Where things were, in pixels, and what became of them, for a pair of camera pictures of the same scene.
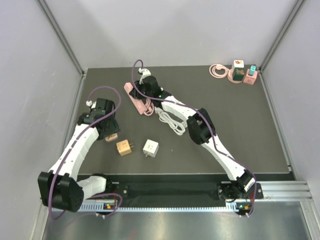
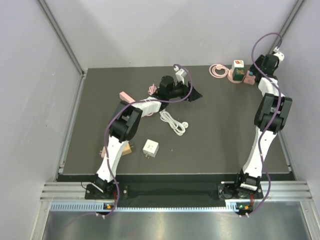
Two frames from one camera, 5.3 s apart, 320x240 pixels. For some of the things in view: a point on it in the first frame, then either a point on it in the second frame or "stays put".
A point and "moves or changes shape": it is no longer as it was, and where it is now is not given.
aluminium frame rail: (290, 190) stays put
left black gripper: (114, 128) → (185, 89)
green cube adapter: (238, 74) stays put
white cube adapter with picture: (238, 63) stays put
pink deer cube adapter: (111, 137) moves or changes shape
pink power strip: (139, 103) → (125, 97)
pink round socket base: (230, 76) stays put
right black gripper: (135, 93) → (253, 68)
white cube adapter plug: (150, 148) stays put
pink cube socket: (250, 79) stays put
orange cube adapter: (124, 147) stays put
